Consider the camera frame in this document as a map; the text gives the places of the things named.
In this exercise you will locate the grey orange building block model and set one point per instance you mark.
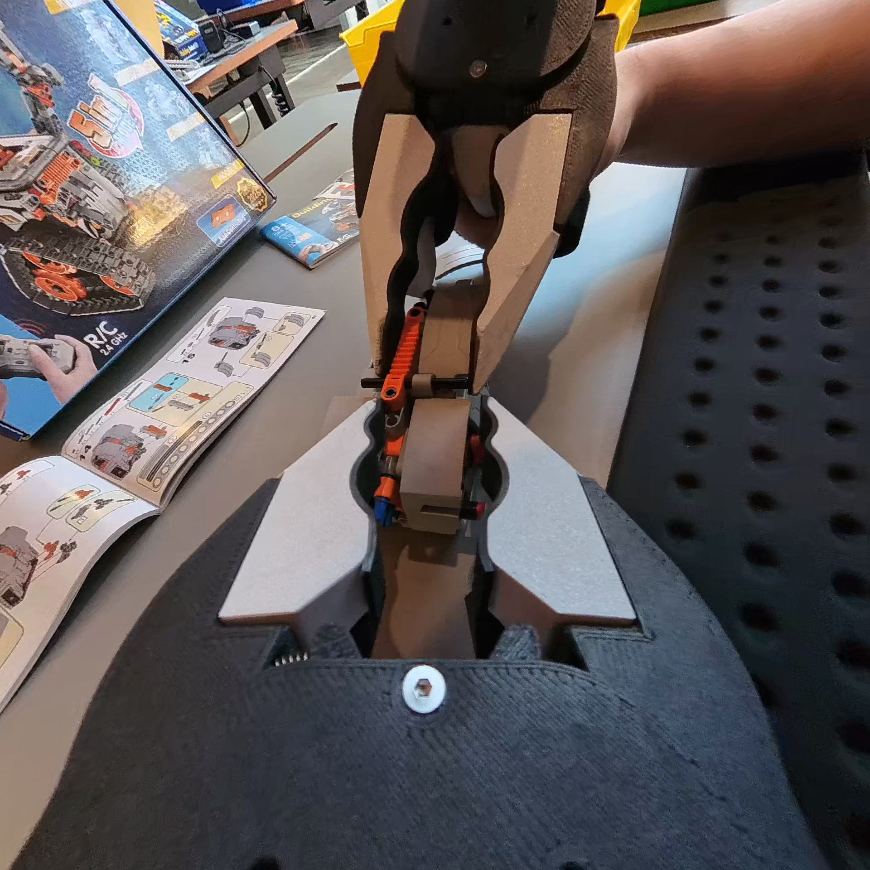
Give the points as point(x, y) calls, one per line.
point(435, 462)

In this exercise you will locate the yellow plastic bin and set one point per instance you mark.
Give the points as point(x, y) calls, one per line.
point(357, 34)

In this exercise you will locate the person's right forearm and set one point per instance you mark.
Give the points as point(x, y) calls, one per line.
point(747, 81)

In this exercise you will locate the grey desk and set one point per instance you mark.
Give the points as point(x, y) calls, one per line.
point(292, 285)

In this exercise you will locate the blue toy box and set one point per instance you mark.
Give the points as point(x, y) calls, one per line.
point(122, 204)

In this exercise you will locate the small closed blue booklet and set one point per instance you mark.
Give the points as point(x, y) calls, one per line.
point(306, 234)

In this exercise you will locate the small blue yellow package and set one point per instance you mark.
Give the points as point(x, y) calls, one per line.
point(178, 30)

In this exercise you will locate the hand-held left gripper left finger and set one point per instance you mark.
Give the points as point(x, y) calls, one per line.
point(299, 544)

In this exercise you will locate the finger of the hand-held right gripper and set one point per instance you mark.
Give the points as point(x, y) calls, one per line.
point(391, 190)
point(533, 204)

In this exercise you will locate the black studded mat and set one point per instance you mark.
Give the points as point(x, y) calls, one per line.
point(747, 442)

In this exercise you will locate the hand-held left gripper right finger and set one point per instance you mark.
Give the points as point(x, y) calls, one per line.
point(557, 544)

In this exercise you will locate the brown table with black legs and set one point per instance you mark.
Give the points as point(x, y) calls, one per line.
point(238, 58)

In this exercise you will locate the open instruction booklet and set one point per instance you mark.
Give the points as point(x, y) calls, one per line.
point(156, 421)

